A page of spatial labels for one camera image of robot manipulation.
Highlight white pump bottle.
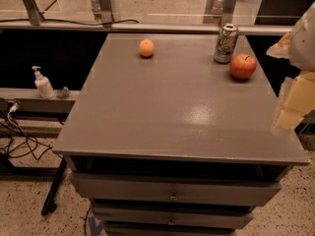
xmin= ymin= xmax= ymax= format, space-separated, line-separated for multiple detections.
xmin=31 ymin=66 xmax=55 ymax=98

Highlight black cable bundle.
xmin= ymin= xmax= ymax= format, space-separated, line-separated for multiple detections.
xmin=0 ymin=99 xmax=63 ymax=160

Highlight left metal post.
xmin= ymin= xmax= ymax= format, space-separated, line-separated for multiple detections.
xmin=22 ymin=0 xmax=44 ymax=26

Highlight grey drawer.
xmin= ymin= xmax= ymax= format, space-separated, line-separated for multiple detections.
xmin=104 ymin=225 xmax=237 ymax=236
xmin=93 ymin=204 xmax=253 ymax=229
xmin=69 ymin=173 xmax=282 ymax=207

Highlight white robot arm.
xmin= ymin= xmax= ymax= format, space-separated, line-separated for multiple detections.
xmin=267 ymin=3 xmax=315 ymax=135

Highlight bottom grey drawer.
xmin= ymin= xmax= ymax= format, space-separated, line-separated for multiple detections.
xmin=104 ymin=225 xmax=237 ymax=236

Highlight orange fruit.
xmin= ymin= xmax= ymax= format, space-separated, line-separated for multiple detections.
xmin=139 ymin=39 xmax=155 ymax=57

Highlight metal post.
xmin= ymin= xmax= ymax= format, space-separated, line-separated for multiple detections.
xmin=22 ymin=0 xmax=44 ymax=26
xmin=220 ymin=0 xmax=236 ymax=26
xmin=98 ymin=0 xmax=112 ymax=24

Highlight grey drawer cabinet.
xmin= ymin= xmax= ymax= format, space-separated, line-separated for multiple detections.
xmin=54 ymin=33 xmax=308 ymax=234

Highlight top grey drawer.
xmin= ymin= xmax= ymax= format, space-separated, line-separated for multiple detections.
xmin=69 ymin=173 xmax=282 ymax=207

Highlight grey metal rail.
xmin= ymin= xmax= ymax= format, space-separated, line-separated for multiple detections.
xmin=0 ymin=20 xmax=292 ymax=35

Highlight black metal leg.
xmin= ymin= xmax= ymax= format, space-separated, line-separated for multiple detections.
xmin=41 ymin=159 xmax=67 ymax=216

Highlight middle metal post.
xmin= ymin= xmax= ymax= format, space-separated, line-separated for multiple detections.
xmin=98 ymin=0 xmax=112 ymax=24

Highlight red apple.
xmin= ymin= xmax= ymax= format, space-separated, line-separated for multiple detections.
xmin=229 ymin=53 xmax=257 ymax=80

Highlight black cable on rail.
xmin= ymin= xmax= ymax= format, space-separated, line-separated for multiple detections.
xmin=0 ymin=0 xmax=140 ymax=28

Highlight middle grey drawer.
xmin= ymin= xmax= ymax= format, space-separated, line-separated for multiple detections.
xmin=93 ymin=204 xmax=253 ymax=229

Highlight right metal post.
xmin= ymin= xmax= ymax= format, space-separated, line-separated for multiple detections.
xmin=220 ymin=0 xmax=236 ymax=26

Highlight small grey object on ledge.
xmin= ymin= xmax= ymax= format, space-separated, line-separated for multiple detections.
xmin=57 ymin=87 xmax=70 ymax=98

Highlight green soda can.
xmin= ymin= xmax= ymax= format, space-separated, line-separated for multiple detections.
xmin=214 ymin=24 xmax=238 ymax=64

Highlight grey side ledge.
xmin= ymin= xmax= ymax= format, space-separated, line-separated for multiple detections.
xmin=0 ymin=88 xmax=79 ymax=113

